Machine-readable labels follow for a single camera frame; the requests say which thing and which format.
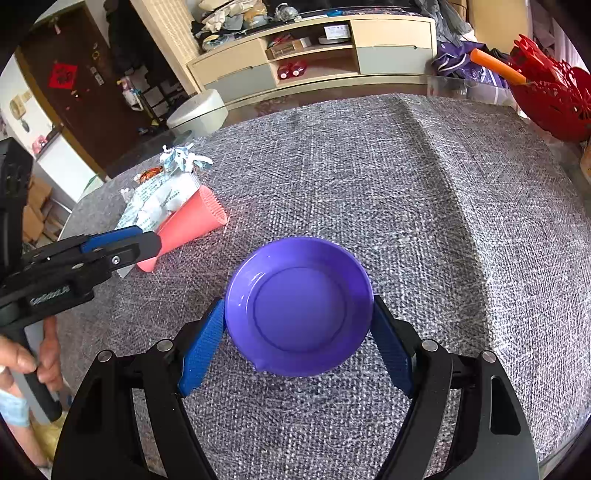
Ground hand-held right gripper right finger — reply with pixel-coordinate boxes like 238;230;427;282
369;294;541;480

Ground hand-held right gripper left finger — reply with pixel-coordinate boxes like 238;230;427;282
51;298;228;480

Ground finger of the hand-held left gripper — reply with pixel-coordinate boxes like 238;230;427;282
22;225;145;266
28;232;163;289

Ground pink ribbed cone cup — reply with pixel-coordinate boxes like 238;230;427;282
136;185;229;273

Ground purple plastic bowl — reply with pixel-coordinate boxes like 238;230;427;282
225;237;375;378

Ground person's left hand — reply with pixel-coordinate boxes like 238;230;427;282
0;318;64;394

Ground white printed wrapper packet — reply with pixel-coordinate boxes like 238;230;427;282
115;173;202;280

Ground white cabinet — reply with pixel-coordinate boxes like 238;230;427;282
32;131;105;209

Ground crumpled blue white wrapper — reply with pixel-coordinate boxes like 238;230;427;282
159;143;213;173

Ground person's light blue clothing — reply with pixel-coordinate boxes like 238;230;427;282
0;390;32;428

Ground brown wooden door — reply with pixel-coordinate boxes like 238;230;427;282
18;18;123;179

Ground white tote bag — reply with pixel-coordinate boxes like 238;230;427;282
121;76;142;112

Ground white round stool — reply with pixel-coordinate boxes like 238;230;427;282
166;89;228;135

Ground grey woven table mat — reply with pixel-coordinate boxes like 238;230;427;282
55;92;591;472

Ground red diamond door decoration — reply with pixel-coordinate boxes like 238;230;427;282
48;62;79;91

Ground black hanging coats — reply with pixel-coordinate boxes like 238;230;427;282
104;0;153;79

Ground beige television cabinet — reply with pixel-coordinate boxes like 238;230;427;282
186;14;439;96

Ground pile of clothes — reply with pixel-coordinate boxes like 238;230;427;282
191;0;269;47

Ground white small device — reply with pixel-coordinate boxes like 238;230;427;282
321;24;352;44

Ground red openwork basket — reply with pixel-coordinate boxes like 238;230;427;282
508;34;591;143

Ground purple bag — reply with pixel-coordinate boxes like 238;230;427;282
431;39;513;89

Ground orange tube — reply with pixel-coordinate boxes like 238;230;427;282
471;48;527;86

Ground grey garment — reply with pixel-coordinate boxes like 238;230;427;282
413;0;472;47

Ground beige wall intercom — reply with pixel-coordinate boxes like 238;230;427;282
10;92;31;133

